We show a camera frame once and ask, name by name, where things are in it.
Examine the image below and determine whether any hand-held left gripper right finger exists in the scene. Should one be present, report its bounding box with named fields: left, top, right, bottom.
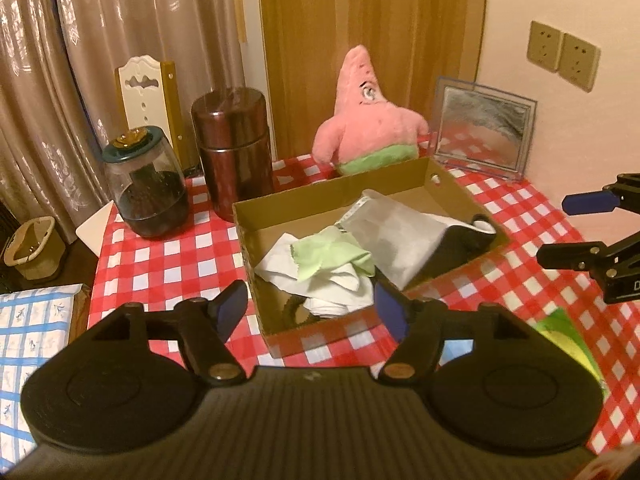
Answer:
left=374, top=280, right=546, bottom=386

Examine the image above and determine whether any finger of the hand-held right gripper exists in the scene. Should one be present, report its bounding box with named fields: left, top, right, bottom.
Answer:
left=536, top=230, right=640, bottom=275
left=561, top=172, right=640, bottom=217

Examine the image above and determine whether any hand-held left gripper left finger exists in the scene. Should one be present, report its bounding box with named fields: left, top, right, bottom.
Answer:
left=75, top=280, right=249, bottom=387

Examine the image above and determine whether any white drawstring pouch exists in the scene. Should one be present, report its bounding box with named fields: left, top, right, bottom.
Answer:
left=255, top=232, right=321, bottom=293

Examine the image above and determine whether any light green cloth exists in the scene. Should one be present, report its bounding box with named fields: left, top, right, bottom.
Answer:
left=292, top=226, right=375, bottom=283

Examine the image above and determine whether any brown cardboard box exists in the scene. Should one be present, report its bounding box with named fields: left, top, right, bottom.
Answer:
left=232, top=156, right=511, bottom=359

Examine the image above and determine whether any red checkered tablecloth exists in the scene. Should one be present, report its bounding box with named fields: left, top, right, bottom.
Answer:
left=87, top=152, right=640, bottom=456

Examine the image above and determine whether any green tissue pack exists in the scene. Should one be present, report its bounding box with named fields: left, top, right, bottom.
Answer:
left=530, top=307, right=611, bottom=401

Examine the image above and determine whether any clear framed mirror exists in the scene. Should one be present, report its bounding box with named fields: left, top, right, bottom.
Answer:
left=431, top=76, right=538, bottom=182

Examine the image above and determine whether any glass jar with dark lid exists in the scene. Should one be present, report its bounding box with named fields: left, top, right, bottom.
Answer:
left=101, top=125, right=191, bottom=239

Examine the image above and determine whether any brown cylindrical canister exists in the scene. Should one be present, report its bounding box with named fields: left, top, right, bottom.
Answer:
left=191, top=87, right=275, bottom=223

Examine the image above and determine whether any white flat board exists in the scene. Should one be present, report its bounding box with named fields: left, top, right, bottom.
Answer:
left=75, top=199, right=117, bottom=253

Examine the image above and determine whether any pink starfish plush toy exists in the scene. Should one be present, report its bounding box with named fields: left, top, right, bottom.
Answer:
left=312, top=45, right=431, bottom=177

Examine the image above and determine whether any woven basket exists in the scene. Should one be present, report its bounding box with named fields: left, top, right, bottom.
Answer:
left=4, top=216, right=66, bottom=281

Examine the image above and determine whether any blue patterned sheet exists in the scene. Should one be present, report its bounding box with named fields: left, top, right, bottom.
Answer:
left=0, top=282, right=91, bottom=461

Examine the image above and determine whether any white and yellow chair back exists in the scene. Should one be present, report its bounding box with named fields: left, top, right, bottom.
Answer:
left=114, top=55, right=188, bottom=171

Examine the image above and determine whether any wooden door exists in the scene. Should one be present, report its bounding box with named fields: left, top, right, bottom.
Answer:
left=256, top=0, right=488, bottom=161

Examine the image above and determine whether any beige patterned curtain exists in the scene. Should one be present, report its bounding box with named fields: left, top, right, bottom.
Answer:
left=0, top=0, right=261, bottom=241

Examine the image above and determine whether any beige wall socket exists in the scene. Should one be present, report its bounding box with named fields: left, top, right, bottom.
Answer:
left=527, top=20, right=566, bottom=72
left=557, top=32, right=601, bottom=92

